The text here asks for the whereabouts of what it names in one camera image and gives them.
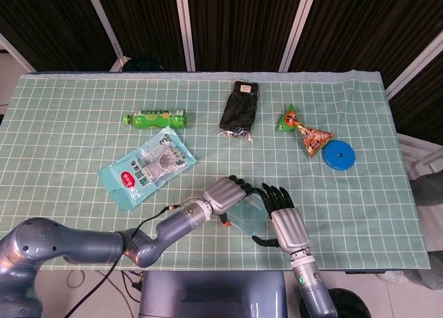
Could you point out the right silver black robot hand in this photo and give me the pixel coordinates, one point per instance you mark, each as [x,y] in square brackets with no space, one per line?
[287,221]

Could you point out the black round bin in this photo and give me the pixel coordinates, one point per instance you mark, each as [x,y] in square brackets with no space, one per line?
[349,302]

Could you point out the green orange snack bag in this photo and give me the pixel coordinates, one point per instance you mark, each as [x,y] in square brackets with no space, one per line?
[304,131]

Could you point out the light blue dishcloth package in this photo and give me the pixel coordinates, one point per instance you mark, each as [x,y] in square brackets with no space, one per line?
[149,167]

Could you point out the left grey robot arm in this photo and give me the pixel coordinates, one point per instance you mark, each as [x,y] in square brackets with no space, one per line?
[104,238]

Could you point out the green checked tablecloth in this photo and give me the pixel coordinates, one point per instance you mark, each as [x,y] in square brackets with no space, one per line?
[104,96]

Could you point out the clear blue plastic container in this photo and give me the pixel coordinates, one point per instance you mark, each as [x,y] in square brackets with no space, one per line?
[247,215]

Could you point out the grey robot torso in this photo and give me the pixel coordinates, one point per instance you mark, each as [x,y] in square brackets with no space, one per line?
[211,293]

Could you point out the blue round disc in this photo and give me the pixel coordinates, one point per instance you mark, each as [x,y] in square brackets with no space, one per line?
[339,156]

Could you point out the green plastic drink bottle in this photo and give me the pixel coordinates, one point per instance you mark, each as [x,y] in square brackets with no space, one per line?
[155,118]

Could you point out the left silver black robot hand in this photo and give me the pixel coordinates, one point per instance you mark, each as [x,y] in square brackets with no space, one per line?
[223,195]

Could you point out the black chair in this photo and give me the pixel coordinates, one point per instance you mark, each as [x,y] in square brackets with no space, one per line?
[145,64]

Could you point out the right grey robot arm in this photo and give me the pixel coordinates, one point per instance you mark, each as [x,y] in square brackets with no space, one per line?
[311,283]

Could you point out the black item in clear bag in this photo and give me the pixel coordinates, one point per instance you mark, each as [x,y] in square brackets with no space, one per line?
[239,112]

